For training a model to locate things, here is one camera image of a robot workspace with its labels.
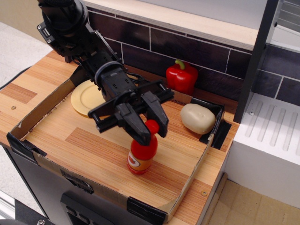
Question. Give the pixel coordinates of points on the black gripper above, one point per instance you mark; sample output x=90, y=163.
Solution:
x=125, y=99

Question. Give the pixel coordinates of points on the red hot sauce bottle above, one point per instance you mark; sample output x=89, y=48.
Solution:
x=140, y=157

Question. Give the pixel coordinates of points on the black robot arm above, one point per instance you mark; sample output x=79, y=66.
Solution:
x=67, y=30

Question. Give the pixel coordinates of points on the cardboard fence with black tape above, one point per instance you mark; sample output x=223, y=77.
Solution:
x=59, y=151

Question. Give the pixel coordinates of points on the red bell pepper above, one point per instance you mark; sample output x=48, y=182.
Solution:
x=182, y=77

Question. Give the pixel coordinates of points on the beige toy potato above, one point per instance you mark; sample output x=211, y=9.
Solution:
x=197, y=118

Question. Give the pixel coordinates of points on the yellow plastic plate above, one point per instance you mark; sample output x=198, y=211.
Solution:
x=86, y=97

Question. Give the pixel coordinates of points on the black toy oven front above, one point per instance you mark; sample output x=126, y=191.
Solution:
x=93, y=211

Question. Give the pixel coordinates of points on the white toy sink drainboard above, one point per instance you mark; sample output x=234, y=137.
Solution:
x=265, y=153

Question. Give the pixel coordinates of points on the black shelf post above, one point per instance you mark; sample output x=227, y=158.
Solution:
x=264, y=37

